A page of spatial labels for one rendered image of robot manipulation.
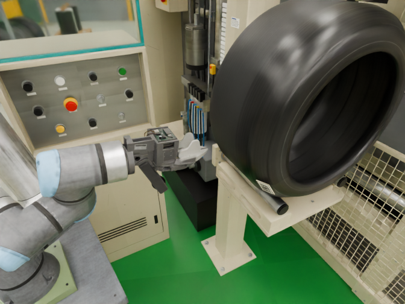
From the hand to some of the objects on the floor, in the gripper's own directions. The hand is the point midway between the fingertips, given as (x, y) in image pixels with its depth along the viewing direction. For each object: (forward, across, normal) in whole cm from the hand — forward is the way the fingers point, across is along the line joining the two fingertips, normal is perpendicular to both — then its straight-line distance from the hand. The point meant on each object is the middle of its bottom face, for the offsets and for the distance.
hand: (202, 152), depth 68 cm
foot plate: (+50, +32, +109) cm, 124 cm away
